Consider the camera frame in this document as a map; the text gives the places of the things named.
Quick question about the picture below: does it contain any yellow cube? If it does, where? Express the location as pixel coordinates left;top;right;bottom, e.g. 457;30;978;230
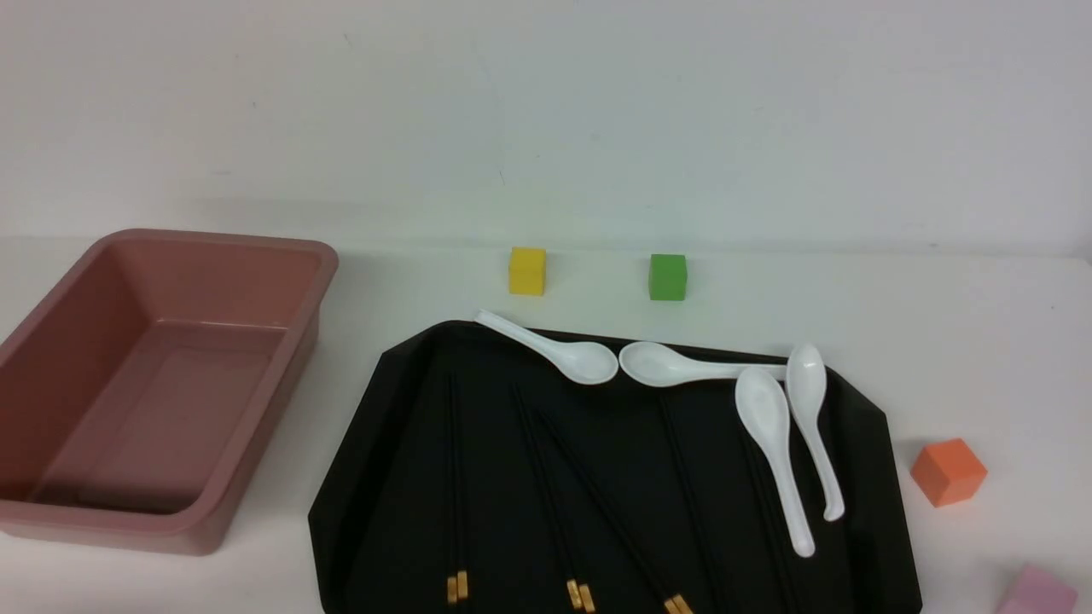
508;247;547;296

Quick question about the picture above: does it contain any white spoon far left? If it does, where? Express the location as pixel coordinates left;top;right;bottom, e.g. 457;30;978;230
473;310;620;385

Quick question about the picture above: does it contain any white spoon horizontal middle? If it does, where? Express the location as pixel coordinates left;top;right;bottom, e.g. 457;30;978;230
618;341;787;388

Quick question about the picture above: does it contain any green cube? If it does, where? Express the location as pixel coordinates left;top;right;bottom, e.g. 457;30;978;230
648;253;688;302

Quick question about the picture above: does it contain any black serving tray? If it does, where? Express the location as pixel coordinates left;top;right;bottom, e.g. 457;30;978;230
308;320;923;613

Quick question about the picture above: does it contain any white spoon long centre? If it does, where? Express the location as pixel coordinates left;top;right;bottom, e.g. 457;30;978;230
735;367;816;557

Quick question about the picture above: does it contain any white spoon far right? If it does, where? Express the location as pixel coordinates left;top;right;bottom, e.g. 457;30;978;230
785;343;845;522

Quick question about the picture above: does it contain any black chopstick gold tip diagonal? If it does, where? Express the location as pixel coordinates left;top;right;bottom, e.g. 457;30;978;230
531;408;689;613
561;450;695;613

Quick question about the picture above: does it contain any pink plastic bin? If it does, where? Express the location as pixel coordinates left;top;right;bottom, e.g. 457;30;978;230
1;229;339;556

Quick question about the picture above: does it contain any orange cube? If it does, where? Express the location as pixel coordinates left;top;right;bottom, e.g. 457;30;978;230
911;437;988;507

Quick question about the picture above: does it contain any pink cube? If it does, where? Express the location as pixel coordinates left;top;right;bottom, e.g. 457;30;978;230
995;564;1079;613

